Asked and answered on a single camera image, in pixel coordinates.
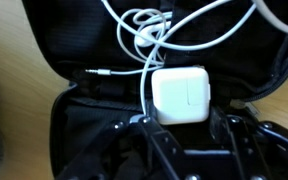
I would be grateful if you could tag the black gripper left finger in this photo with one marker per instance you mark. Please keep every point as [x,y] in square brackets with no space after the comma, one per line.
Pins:
[117,140]

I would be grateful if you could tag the white earphones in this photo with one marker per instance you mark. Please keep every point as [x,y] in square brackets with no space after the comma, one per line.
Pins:
[144,38]

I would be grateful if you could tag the black zip bag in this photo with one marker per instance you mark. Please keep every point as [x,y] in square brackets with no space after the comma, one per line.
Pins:
[67,33]

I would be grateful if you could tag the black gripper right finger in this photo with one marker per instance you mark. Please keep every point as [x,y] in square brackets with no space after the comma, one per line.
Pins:
[224,130]

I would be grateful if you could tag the white charger head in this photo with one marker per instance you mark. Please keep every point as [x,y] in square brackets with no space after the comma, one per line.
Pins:
[180,96]

